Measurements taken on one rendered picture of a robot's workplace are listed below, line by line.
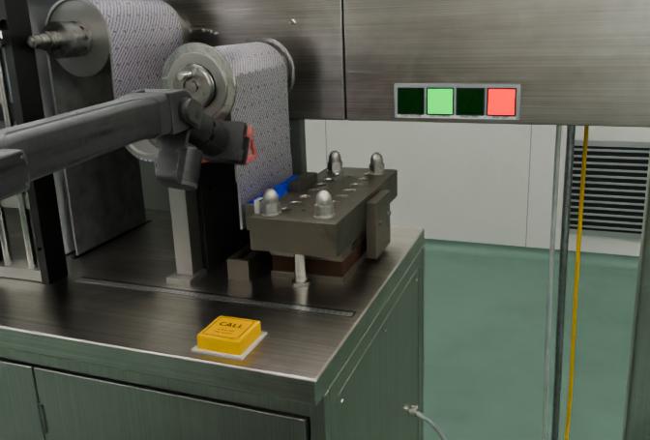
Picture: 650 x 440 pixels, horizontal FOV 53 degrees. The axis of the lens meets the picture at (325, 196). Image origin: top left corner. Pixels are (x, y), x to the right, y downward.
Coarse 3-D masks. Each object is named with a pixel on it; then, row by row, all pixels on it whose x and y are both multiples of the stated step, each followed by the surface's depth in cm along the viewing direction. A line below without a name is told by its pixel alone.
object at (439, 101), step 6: (432, 90) 132; (438, 90) 132; (444, 90) 132; (450, 90) 131; (432, 96) 133; (438, 96) 132; (444, 96) 132; (450, 96) 132; (432, 102) 133; (438, 102) 133; (444, 102) 132; (450, 102) 132; (432, 108) 133; (438, 108) 133; (444, 108) 133; (450, 108) 132
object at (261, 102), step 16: (240, 80) 116; (256, 80) 121; (272, 80) 128; (240, 96) 116; (256, 96) 122; (272, 96) 128; (240, 112) 116; (256, 112) 122; (272, 112) 128; (256, 128) 123; (272, 128) 129; (288, 128) 136; (256, 144) 123; (272, 144) 129; (288, 144) 137; (256, 160) 123; (272, 160) 130; (240, 176) 118
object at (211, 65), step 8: (184, 56) 113; (192, 56) 112; (200, 56) 112; (208, 56) 112; (176, 64) 114; (184, 64) 114; (200, 64) 112; (208, 64) 112; (216, 64) 111; (176, 72) 114; (216, 72) 112; (168, 80) 115; (216, 80) 112; (224, 80) 112; (168, 88) 116; (216, 88) 113; (224, 88) 112; (216, 96) 113; (224, 96) 112; (216, 104) 113; (208, 112) 114; (216, 112) 114
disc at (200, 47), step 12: (180, 48) 114; (192, 48) 113; (204, 48) 112; (168, 60) 115; (216, 60) 112; (168, 72) 116; (228, 72) 112; (228, 84) 112; (228, 96) 113; (228, 108) 113
